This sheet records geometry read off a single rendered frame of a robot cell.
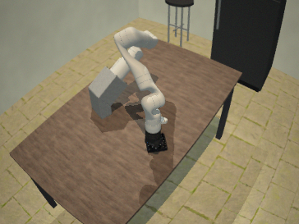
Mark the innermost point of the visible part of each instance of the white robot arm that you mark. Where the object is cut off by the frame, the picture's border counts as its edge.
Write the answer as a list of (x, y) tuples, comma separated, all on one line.
[(130, 59)]

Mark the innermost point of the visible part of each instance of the black knob box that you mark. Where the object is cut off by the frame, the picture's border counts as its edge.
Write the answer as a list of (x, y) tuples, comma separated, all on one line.
[(161, 147)]

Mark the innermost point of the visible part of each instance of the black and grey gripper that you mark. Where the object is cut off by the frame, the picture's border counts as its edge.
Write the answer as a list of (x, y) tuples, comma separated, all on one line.
[(153, 133)]

